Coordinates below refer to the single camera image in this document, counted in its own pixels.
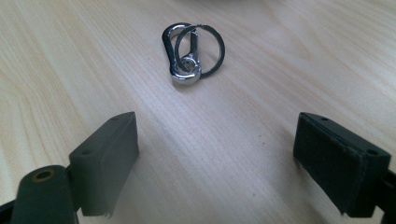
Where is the dark metal key ring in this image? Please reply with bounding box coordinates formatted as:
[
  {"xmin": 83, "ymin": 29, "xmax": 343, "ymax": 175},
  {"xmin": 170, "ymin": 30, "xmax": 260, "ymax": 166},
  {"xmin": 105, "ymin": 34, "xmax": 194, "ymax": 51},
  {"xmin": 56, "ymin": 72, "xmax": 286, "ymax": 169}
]
[{"xmin": 174, "ymin": 23, "xmax": 226, "ymax": 78}]

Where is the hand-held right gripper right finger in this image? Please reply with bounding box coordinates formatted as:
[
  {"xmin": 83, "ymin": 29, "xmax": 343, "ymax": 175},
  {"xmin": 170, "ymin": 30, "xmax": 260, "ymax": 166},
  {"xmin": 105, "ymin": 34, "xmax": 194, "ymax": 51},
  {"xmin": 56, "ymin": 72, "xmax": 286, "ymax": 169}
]
[{"xmin": 292, "ymin": 112, "xmax": 392, "ymax": 218}]

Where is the silver carabiner keychain clip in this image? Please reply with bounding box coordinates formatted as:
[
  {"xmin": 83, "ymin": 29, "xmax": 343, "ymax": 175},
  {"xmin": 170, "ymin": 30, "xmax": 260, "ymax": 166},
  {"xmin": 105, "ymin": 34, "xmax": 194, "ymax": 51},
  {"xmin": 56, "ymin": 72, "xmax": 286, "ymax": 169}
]
[{"xmin": 161, "ymin": 21, "xmax": 203, "ymax": 86}]

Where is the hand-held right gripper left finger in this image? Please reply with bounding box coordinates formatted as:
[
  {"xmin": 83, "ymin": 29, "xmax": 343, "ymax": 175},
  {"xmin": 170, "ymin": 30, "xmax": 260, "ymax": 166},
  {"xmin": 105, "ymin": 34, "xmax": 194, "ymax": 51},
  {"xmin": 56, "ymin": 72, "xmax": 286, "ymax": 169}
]
[{"xmin": 68, "ymin": 111, "xmax": 140, "ymax": 217}]

